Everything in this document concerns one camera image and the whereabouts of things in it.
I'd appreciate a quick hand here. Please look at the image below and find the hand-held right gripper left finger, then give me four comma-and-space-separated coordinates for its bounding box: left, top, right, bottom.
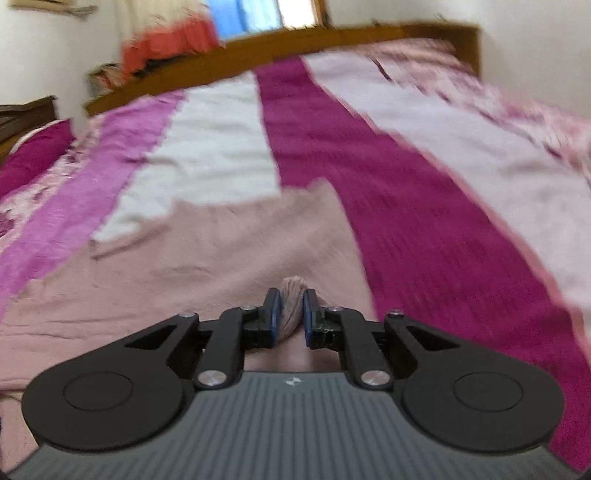
124, 288, 282, 389

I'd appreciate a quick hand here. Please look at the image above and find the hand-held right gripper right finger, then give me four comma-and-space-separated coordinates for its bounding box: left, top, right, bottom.
303, 288, 463, 391

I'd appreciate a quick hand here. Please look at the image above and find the pink knit cardigan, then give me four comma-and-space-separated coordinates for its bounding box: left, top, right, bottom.
0, 179, 385, 462

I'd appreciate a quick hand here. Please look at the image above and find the pink floral patchwork bedspread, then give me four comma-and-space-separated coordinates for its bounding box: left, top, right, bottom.
0, 39, 591, 472

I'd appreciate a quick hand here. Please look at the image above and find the wooden bed headboard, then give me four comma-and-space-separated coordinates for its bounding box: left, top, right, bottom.
84, 21, 482, 117

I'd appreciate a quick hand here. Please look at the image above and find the cream and orange curtain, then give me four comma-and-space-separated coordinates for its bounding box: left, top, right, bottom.
116, 0, 223, 78

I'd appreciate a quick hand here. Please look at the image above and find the patterned cloth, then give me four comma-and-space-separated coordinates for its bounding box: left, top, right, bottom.
87, 62, 126, 96

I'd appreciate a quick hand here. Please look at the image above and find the window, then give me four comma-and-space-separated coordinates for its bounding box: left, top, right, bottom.
203, 0, 329, 41

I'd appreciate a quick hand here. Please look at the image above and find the dark wooden furniture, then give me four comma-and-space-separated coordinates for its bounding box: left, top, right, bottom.
0, 95, 59, 160

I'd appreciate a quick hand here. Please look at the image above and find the wooden wall fixture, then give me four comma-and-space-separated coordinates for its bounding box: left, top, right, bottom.
9, 0, 99, 20

